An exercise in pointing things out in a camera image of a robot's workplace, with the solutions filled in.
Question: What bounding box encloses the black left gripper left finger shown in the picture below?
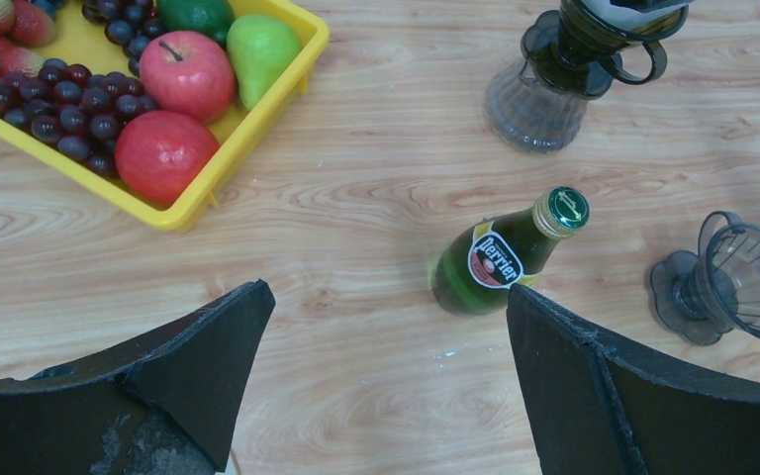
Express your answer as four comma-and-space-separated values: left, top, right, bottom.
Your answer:
0, 280, 275, 474

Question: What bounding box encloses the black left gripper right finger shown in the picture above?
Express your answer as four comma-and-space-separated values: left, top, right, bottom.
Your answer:
507, 285, 760, 474

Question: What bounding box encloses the grey clear plastic dripper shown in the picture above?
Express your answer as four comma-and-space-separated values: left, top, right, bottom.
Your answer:
648, 211, 760, 346

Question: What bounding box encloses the dark olive coffee dripper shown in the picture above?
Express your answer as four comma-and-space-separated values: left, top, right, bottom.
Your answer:
521, 1, 689, 100

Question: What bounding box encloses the white paper coffee filter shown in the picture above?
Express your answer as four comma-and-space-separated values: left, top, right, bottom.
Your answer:
584, 0, 692, 32

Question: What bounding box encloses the brown paper coffee filter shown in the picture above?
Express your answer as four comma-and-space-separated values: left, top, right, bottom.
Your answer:
223, 451, 241, 475

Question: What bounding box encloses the ribbed glass coffee server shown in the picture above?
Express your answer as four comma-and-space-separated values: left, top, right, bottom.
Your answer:
483, 58, 589, 153

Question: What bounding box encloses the green Perrier glass bottle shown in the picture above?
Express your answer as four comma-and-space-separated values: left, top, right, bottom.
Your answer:
432, 186, 590, 316

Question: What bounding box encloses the red apple near corner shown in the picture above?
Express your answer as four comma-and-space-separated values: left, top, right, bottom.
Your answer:
114, 110, 220, 207

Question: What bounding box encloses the dark purple grape bunch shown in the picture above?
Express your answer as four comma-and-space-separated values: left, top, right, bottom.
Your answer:
0, 59, 159, 179

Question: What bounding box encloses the red apple with stem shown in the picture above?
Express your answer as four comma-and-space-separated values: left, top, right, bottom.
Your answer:
140, 31, 237, 125

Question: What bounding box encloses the green pear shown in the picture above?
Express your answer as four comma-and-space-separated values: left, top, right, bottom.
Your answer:
227, 14, 302, 110

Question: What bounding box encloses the yellow plastic fruit tray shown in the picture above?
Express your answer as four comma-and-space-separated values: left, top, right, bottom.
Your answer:
0, 0, 330, 232

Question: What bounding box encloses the green lime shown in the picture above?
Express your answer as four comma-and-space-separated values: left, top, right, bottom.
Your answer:
155, 0, 236, 48

